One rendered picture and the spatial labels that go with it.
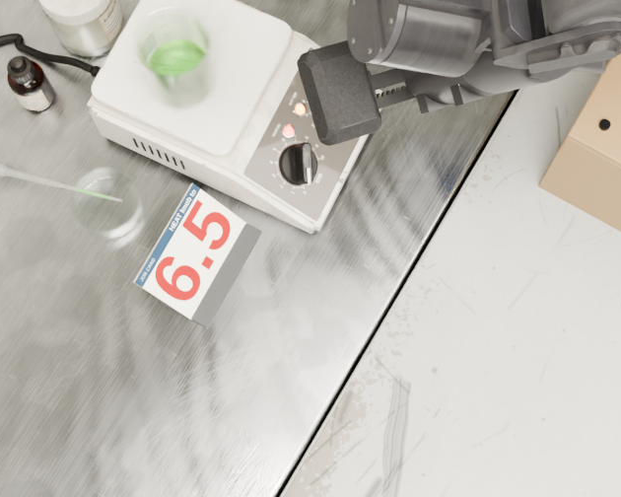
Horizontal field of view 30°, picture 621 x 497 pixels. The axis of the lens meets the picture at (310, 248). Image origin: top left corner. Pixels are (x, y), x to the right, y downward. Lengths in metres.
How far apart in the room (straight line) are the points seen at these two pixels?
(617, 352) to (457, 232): 0.16
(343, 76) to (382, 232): 0.23
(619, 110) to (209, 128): 0.30
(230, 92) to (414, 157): 0.17
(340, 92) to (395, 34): 0.11
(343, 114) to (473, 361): 0.27
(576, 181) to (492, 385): 0.17
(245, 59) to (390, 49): 0.27
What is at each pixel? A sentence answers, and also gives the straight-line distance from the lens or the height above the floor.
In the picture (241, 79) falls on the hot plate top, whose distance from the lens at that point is 0.89.
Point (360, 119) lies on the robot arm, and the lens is 0.74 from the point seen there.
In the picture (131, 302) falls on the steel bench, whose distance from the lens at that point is 0.93.
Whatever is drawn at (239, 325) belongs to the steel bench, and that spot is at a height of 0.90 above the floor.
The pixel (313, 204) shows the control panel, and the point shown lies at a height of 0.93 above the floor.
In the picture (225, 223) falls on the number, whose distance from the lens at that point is 0.93.
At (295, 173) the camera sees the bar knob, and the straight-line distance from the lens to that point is 0.90.
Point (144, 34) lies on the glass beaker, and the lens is 0.84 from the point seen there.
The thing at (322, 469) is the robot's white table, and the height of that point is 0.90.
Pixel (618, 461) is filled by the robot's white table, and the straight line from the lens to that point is 0.93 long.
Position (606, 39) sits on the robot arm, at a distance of 0.64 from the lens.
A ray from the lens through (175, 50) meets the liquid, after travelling 0.88.
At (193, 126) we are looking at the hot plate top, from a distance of 0.88.
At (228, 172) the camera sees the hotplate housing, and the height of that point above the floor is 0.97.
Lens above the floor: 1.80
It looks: 75 degrees down
